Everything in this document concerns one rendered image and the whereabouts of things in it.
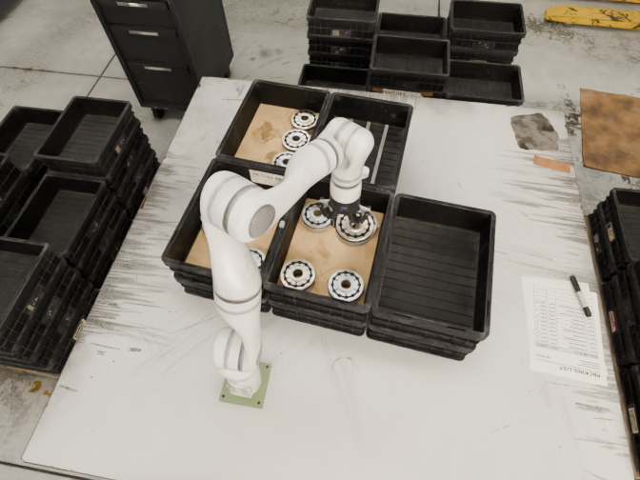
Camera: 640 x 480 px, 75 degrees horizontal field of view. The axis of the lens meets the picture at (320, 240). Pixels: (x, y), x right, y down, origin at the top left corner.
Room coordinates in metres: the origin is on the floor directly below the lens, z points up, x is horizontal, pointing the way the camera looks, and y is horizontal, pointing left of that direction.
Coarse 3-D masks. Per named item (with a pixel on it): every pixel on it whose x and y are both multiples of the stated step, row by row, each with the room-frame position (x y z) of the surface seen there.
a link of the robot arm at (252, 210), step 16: (320, 144) 0.55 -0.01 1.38; (304, 160) 0.50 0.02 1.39; (320, 160) 0.52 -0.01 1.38; (288, 176) 0.45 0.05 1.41; (304, 176) 0.47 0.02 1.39; (320, 176) 0.50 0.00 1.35; (240, 192) 0.39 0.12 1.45; (256, 192) 0.39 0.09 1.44; (272, 192) 0.40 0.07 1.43; (288, 192) 0.42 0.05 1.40; (304, 192) 0.46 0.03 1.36; (240, 208) 0.36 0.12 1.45; (256, 208) 0.37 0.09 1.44; (272, 208) 0.39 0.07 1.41; (288, 208) 0.41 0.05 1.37; (224, 224) 0.35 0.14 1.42; (240, 224) 0.35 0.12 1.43; (256, 224) 0.36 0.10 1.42; (272, 224) 0.38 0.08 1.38; (240, 240) 0.34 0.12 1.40
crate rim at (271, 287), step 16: (384, 192) 0.78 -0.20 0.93; (288, 224) 0.68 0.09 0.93; (384, 224) 0.66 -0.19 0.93; (384, 240) 0.61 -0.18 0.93; (272, 256) 0.57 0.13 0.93; (272, 288) 0.47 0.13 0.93; (288, 288) 0.47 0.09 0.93; (336, 304) 0.42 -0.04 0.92; (352, 304) 0.42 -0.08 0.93; (368, 304) 0.42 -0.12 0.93
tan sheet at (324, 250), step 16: (304, 240) 0.68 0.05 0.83; (320, 240) 0.68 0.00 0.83; (336, 240) 0.68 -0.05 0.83; (288, 256) 0.62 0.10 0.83; (304, 256) 0.62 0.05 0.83; (320, 256) 0.62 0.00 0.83; (336, 256) 0.62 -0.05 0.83; (352, 256) 0.62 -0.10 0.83; (368, 256) 0.61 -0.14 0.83; (320, 272) 0.56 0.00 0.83; (368, 272) 0.56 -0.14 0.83; (320, 288) 0.51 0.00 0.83
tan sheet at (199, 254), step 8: (200, 232) 0.72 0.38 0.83; (272, 232) 0.71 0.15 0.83; (200, 240) 0.69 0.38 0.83; (256, 240) 0.68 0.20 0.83; (264, 240) 0.68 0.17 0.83; (192, 248) 0.66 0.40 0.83; (200, 248) 0.66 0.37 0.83; (208, 248) 0.66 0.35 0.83; (256, 248) 0.66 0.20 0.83; (264, 248) 0.66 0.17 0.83; (192, 256) 0.63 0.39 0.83; (200, 256) 0.63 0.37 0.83; (208, 256) 0.63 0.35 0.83; (200, 264) 0.61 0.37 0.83; (208, 264) 0.61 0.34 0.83
